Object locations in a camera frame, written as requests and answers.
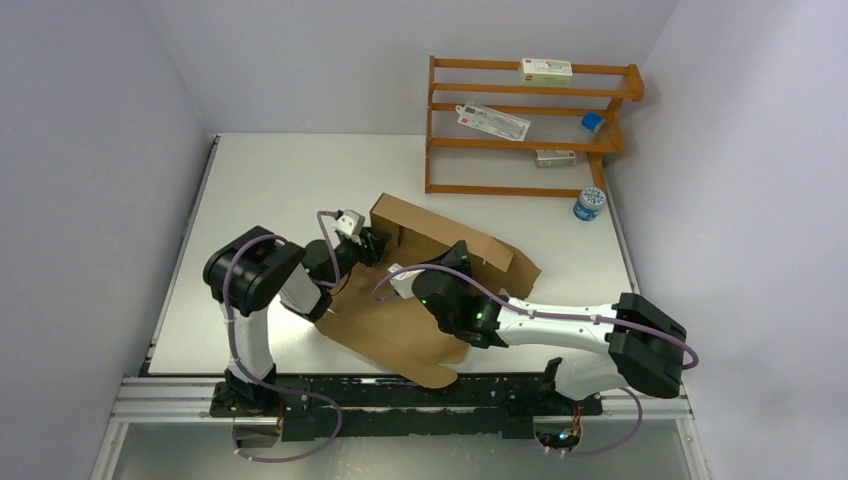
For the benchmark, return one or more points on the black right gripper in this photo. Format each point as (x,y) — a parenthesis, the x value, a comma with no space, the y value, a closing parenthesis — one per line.
(456,257)

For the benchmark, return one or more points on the flat white packet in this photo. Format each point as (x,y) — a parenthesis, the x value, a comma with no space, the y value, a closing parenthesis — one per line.
(492,122)

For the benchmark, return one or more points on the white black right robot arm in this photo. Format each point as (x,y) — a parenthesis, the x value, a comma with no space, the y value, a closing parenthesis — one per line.
(630,343)

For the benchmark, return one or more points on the green white box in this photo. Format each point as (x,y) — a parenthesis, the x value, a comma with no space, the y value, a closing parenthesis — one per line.
(545,72)

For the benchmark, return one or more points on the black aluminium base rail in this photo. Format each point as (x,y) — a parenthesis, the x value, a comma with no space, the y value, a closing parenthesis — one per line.
(511,405)

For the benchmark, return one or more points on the small blue block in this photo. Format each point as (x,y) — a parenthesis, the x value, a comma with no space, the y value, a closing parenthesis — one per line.
(593,121)

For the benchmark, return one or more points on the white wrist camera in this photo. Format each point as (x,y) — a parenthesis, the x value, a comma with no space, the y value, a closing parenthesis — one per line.
(402,281)
(349,223)

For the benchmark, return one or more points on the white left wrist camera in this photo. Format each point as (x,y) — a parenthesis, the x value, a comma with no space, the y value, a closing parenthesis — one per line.
(349,223)

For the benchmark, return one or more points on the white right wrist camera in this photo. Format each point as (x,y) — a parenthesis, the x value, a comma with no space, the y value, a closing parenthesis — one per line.
(402,281)

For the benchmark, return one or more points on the orange wooden shelf rack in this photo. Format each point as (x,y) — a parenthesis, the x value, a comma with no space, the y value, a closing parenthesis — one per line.
(462,160)

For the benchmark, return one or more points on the blue white round jar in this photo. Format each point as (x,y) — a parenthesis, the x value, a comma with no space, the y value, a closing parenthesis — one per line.
(589,203)

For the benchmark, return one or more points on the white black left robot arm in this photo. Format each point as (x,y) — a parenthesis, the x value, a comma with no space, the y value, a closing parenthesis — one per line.
(249,272)

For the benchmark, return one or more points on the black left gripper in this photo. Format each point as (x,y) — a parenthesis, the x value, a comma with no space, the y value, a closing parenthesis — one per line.
(376,245)

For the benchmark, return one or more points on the small grey-white box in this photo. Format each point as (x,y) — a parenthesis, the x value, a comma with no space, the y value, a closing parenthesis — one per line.
(555,158)

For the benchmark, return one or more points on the brown cardboard box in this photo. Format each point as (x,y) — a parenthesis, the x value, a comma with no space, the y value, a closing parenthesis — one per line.
(414,313)

